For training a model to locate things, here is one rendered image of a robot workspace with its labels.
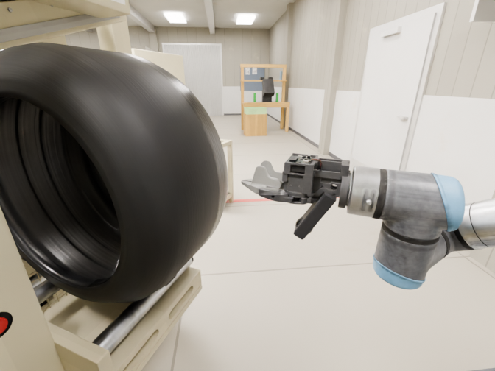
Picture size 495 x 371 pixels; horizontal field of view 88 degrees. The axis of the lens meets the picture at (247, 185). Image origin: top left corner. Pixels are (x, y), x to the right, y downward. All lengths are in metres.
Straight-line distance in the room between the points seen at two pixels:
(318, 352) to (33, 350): 1.42
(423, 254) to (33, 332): 0.70
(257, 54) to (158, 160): 12.52
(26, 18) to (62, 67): 0.51
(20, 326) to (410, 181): 0.70
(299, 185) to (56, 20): 0.89
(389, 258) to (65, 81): 0.63
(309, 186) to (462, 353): 1.76
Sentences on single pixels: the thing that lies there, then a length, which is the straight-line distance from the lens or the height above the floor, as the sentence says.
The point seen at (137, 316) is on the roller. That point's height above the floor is 0.91.
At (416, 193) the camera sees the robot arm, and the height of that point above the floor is 1.26.
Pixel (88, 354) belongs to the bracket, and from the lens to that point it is 0.64.
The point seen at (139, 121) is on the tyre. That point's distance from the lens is 0.47.
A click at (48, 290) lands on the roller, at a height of 0.91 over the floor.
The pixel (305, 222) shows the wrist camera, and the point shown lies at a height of 1.17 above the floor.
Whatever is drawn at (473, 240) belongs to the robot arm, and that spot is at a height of 1.15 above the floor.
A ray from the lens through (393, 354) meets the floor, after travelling 1.91.
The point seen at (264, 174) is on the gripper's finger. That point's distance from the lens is 0.50.
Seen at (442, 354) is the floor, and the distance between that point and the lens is 2.05.
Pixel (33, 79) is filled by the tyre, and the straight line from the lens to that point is 0.57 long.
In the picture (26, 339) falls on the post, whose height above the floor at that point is 1.00.
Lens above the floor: 1.42
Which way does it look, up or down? 22 degrees down
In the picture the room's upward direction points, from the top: straight up
